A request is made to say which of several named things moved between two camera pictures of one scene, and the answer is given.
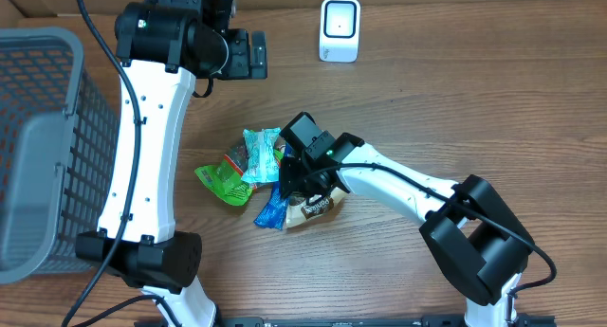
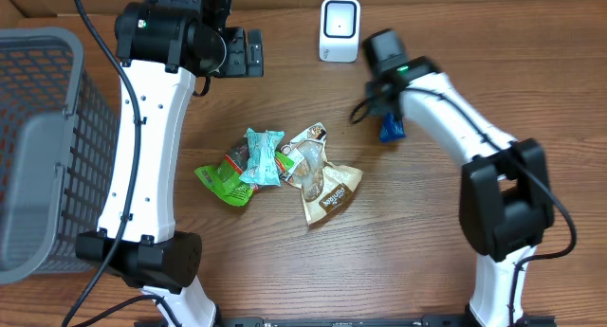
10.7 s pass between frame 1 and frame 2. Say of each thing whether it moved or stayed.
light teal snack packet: stayed
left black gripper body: stayed
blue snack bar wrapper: moved
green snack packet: stayed
